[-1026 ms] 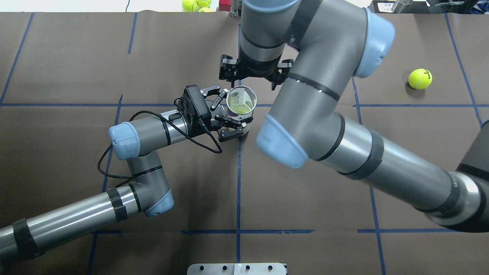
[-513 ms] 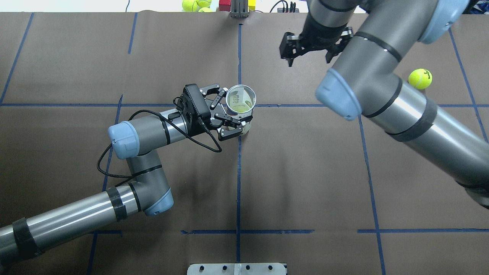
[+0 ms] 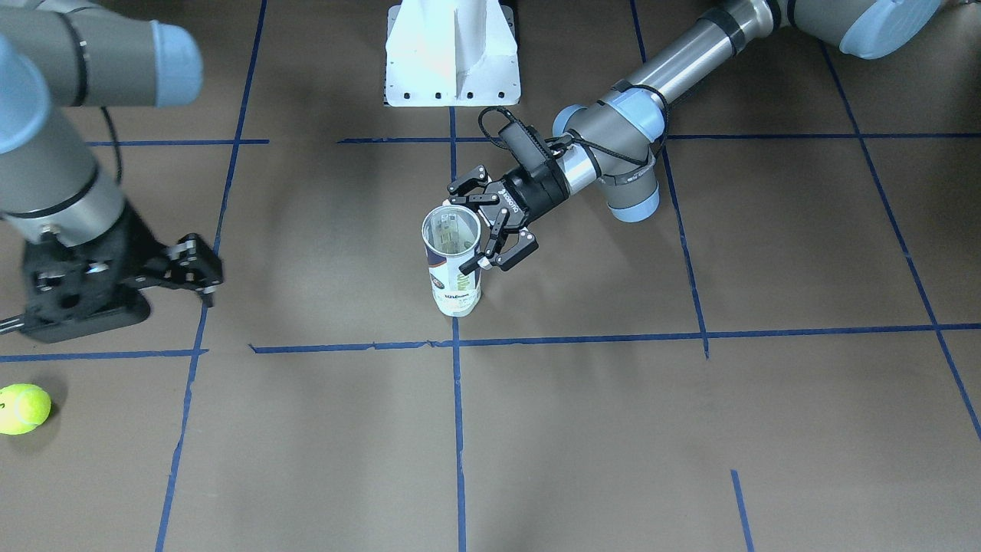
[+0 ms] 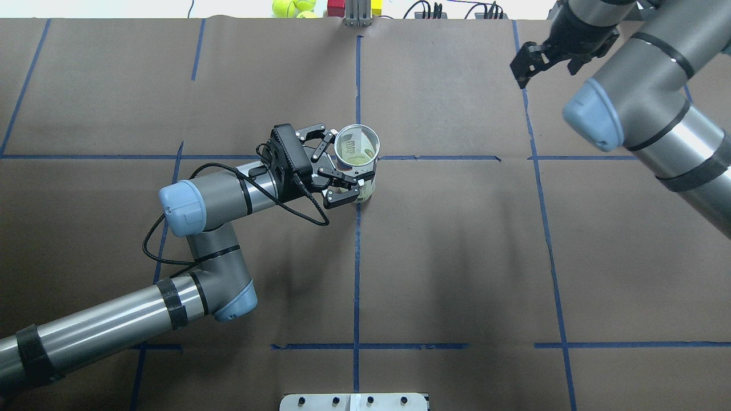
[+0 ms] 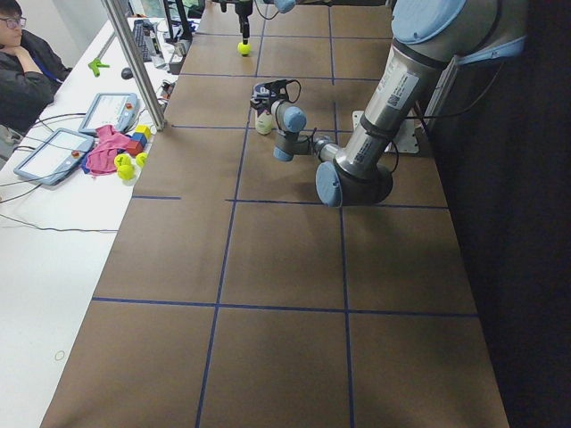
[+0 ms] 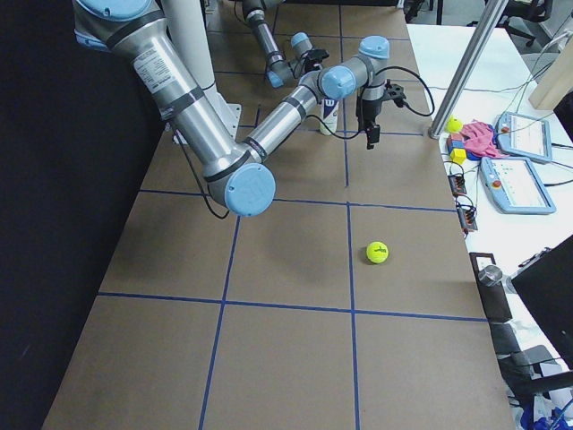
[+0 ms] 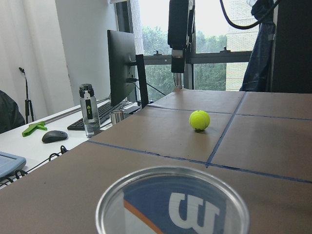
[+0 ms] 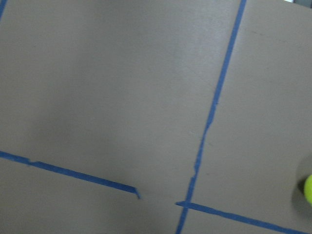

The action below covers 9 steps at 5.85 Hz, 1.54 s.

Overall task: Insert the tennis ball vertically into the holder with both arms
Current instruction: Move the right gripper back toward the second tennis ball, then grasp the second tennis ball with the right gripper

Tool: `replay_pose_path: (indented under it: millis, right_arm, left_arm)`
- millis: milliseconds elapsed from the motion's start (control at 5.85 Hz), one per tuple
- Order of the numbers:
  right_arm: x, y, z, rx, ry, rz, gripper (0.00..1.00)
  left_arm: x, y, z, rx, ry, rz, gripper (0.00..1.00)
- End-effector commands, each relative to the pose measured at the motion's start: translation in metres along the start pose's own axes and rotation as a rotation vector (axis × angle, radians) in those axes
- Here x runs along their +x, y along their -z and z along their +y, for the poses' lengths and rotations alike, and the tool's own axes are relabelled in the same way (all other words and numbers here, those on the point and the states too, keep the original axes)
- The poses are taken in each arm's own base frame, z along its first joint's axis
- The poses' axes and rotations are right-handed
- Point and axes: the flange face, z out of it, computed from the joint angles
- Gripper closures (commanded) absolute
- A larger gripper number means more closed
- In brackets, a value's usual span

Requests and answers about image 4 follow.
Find yellow tennis ball background lower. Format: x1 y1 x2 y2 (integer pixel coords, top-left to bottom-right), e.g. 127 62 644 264
296 11 318 19

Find yellow block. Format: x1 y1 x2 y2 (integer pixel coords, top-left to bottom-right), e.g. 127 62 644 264
370 0 383 17

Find aluminium extrusion post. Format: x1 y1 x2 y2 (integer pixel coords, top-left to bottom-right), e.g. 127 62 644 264
343 0 373 27

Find red block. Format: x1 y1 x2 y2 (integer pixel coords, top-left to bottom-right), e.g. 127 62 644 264
326 0 346 18

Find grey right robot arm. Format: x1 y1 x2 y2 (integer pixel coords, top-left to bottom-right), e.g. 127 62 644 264
510 1 730 236

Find yellow tennis ball background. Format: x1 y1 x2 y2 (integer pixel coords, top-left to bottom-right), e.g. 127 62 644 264
272 0 298 18
294 0 316 11
296 11 318 19

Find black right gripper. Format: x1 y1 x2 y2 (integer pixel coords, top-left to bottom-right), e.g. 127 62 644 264
509 27 619 90

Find yellow tennis ball background right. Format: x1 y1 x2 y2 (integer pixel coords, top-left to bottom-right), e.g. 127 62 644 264
294 0 316 11

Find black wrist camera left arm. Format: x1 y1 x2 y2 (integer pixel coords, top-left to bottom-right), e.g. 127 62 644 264
267 124 312 182

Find yellow tennis ball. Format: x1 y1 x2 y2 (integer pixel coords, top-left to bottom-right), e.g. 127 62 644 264
343 152 375 167

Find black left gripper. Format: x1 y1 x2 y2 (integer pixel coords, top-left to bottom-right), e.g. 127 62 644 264
268 124 365 209

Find white metal mount base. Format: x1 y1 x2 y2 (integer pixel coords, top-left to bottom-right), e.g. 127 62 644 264
279 392 431 410

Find white blue tennis ball can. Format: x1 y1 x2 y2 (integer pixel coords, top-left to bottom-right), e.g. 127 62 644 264
334 124 380 203

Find black power strip cables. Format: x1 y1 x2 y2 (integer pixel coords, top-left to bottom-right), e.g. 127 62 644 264
403 0 505 21

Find yellow tennis ball background left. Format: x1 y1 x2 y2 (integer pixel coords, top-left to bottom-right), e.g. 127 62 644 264
272 0 298 18

